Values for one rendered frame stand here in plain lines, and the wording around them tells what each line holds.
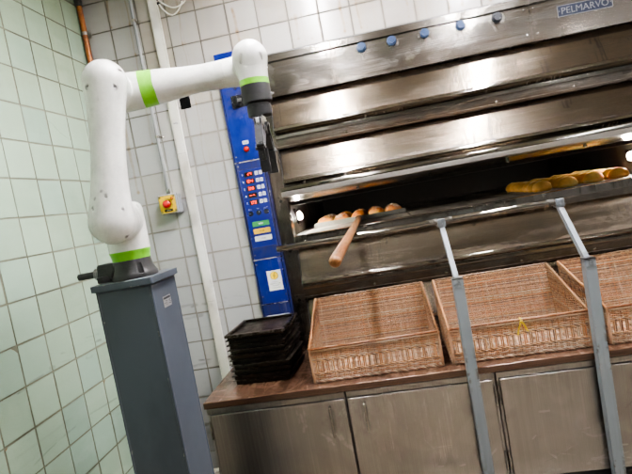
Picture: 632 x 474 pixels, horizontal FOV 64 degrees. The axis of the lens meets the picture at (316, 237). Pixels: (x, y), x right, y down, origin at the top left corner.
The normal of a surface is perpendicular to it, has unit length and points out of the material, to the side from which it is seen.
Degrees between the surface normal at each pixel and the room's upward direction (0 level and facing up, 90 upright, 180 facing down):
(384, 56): 90
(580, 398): 91
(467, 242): 70
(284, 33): 90
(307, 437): 90
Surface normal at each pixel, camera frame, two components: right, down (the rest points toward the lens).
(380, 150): -0.18, -0.25
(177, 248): -0.12, 0.09
